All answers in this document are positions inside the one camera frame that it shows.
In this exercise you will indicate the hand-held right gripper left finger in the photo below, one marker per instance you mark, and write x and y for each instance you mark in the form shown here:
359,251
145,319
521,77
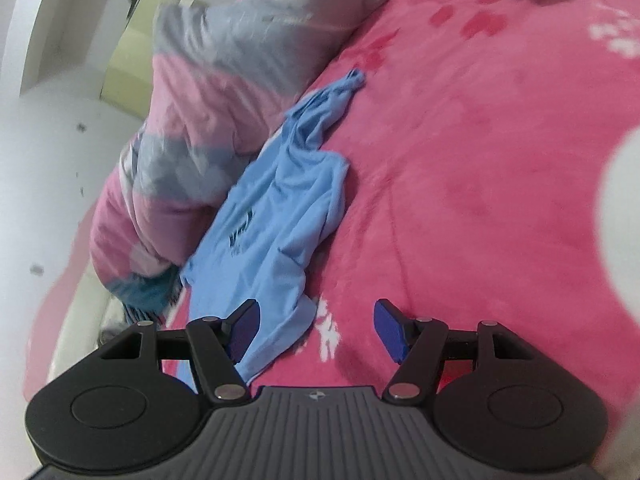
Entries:
245,332

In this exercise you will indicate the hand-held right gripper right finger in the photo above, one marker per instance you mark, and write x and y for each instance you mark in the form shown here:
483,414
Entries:
389,332

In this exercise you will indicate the light blue t-shirt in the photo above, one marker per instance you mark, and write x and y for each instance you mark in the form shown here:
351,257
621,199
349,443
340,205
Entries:
280,220

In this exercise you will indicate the pink white bed headboard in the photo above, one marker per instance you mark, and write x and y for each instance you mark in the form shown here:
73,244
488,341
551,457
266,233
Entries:
75,350

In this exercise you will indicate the pink floral fleece blanket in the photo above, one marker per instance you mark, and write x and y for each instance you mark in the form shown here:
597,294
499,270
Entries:
475,160

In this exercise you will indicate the pink grey floral duvet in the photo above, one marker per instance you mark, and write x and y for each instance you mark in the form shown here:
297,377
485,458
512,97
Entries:
200,110

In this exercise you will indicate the pale green box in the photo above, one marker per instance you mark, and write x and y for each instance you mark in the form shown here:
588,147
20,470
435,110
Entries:
130,60

